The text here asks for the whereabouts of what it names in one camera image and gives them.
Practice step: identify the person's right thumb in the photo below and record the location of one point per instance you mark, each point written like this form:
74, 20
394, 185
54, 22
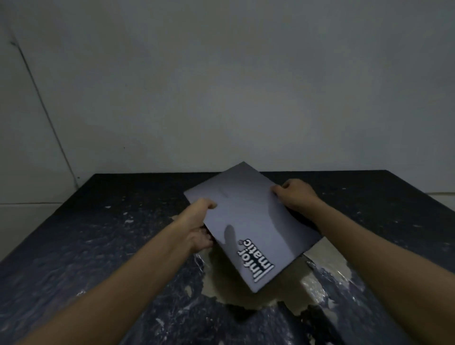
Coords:
278, 191

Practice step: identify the person's left hand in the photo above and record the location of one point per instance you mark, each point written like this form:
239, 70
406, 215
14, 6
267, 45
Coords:
194, 223

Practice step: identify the person's right hand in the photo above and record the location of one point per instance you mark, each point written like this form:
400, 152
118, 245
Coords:
298, 194

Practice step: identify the grey laptop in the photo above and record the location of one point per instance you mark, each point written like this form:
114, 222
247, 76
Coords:
248, 227

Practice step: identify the person's left forearm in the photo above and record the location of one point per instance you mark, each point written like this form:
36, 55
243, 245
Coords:
106, 288

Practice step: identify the person's left thumb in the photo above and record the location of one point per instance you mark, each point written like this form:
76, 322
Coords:
209, 205

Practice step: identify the person's right forearm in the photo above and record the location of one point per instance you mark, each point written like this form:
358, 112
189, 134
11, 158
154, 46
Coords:
387, 263

